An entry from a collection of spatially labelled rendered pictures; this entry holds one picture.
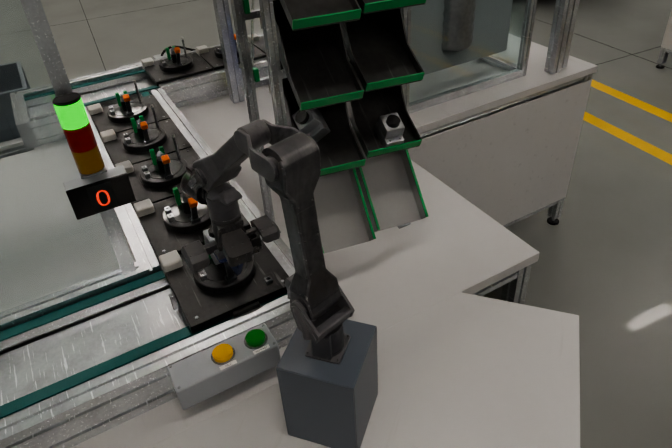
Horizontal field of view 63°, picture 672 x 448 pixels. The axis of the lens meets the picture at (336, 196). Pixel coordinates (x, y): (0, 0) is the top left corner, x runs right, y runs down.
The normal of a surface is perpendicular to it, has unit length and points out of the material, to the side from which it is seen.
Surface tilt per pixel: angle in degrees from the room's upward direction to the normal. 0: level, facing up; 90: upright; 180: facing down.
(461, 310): 0
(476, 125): 90
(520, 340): 0
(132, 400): 90
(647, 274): 0
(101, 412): 90
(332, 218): 45
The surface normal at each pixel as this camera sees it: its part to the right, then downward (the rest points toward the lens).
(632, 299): -0.05, -0.82
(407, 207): 0.20, -0.21
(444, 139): 0.50, 0.47
